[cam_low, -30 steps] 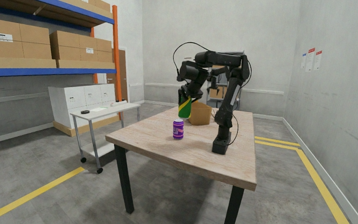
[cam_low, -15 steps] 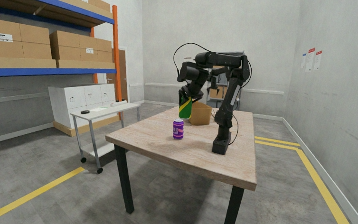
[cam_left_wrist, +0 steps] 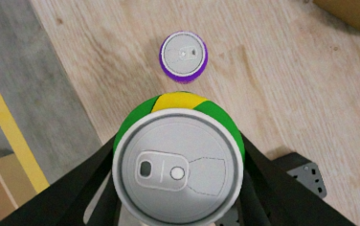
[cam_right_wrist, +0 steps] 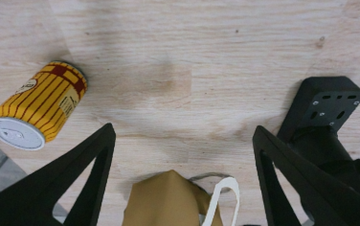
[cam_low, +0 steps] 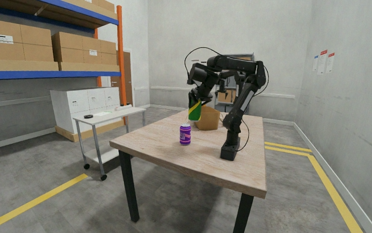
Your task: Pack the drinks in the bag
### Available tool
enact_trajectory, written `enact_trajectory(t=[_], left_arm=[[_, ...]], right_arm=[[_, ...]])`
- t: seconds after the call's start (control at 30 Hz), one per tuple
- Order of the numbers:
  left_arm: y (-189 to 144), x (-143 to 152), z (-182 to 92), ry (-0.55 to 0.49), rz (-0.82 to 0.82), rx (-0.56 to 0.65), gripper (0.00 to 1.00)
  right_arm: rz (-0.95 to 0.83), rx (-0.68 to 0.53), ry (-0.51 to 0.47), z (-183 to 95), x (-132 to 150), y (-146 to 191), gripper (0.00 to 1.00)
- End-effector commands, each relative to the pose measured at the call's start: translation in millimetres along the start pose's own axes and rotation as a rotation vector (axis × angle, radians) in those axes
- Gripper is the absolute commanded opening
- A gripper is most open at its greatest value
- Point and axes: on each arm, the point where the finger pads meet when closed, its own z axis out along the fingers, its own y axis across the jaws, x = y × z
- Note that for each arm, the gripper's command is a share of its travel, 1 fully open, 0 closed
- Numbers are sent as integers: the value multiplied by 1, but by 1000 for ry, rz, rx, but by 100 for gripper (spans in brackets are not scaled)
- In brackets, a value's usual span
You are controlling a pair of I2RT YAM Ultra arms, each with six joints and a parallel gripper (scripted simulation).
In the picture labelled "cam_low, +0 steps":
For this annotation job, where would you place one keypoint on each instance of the green and yellow drink can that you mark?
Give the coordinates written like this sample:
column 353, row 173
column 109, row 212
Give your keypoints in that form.
column 194, row 113

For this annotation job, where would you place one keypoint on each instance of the purple drink can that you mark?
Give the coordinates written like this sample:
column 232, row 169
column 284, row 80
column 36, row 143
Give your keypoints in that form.
column 185, row 134

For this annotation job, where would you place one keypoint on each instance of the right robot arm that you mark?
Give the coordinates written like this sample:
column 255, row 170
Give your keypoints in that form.
column 239, row 79

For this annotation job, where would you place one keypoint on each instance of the tan bag with white handle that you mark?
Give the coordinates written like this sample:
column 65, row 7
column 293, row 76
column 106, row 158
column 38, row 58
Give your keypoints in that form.
column 209, row 118

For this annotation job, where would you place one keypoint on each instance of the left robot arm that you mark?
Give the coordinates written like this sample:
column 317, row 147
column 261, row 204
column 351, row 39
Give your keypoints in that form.
column 253, row 82

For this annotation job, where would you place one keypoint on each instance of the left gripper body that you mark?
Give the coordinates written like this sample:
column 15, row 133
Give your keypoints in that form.
column 201, row 91

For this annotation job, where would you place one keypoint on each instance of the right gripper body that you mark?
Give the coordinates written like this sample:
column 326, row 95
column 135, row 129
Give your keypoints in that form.
column 222, row 89

